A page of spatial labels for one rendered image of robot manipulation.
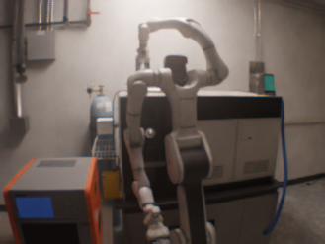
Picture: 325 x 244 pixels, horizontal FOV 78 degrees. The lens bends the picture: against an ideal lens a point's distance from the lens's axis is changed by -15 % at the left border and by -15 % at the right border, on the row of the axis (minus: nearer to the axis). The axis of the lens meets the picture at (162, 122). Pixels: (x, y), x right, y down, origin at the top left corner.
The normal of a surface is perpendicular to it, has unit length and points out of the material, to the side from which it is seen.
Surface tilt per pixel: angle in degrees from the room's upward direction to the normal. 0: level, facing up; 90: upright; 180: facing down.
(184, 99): 82
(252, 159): 90
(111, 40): 90
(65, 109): 90
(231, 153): 90
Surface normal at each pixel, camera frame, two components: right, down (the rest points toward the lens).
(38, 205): 0.21, 0.17
